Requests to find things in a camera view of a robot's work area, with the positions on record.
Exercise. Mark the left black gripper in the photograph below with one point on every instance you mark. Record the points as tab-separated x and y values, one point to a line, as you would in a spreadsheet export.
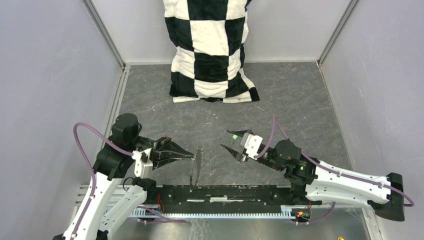
162	148

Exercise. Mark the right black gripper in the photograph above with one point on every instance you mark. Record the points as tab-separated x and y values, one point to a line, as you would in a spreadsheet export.
238	156

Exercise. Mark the large metal keyring plate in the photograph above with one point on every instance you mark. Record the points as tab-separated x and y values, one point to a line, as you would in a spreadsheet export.
196	168

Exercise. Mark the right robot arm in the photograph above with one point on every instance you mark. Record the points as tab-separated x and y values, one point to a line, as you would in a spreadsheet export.
318	181

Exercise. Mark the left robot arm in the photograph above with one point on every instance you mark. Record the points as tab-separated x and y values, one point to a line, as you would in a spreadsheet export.
123	148

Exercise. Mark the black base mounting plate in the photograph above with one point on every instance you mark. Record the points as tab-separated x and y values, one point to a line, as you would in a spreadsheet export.
217	207

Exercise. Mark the black white checkered blanket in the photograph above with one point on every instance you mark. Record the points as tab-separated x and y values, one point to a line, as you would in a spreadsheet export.
209	37

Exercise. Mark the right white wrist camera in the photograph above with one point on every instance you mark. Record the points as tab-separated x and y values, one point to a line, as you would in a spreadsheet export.
251	140

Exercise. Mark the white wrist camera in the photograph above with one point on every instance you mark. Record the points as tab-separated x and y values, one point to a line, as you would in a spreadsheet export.
251	140
143	165

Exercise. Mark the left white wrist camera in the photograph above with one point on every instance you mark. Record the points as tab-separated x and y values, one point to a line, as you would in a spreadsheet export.
143	165

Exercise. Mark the grey slotted cable duct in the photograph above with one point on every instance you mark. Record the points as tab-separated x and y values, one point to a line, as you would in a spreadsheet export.
285	213

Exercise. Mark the aluminium frame rail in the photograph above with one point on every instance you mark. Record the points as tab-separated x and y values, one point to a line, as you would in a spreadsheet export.
271	194

